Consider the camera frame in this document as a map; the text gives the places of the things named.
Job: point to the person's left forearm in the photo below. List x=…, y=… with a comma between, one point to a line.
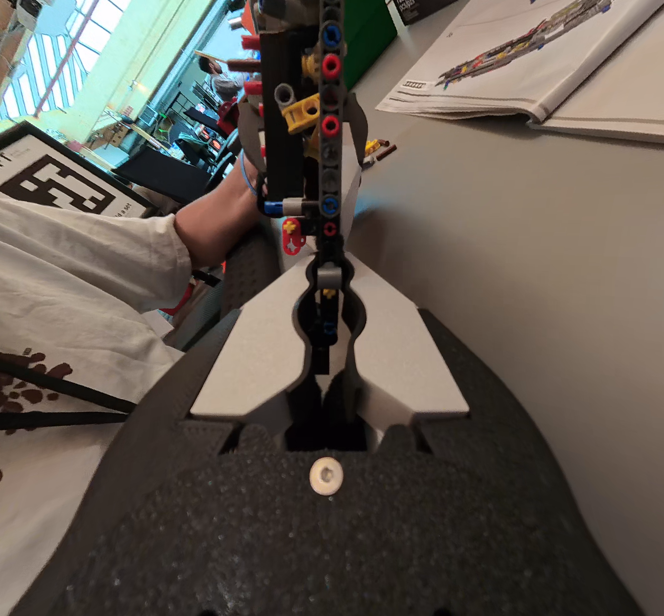
x=218, y=222

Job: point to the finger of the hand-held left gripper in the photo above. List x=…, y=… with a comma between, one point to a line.
x=251, y=128
x=355, y=185

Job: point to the multicoloured lego chassis assembly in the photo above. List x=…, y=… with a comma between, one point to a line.
x=332, y=170

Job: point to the blue wristband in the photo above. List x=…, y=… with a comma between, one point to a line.
x=248, y=180

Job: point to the green plastic object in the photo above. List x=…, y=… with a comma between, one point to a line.
x=368, y=30

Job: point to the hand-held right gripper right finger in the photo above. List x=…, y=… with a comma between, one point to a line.
x=410, y=367

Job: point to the yellow lego connector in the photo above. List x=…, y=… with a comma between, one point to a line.
x=371, y=147

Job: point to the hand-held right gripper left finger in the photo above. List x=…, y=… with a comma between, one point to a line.
x=249, y=367

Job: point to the brown lego axle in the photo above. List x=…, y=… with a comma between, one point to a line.
x=386, y=151

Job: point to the black perforated panel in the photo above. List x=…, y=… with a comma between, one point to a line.
x=244, y=274

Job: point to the lego instruction booklet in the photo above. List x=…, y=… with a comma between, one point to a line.
x=493, y=14

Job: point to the black framed marker sign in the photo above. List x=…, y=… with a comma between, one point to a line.
x=119, y=206

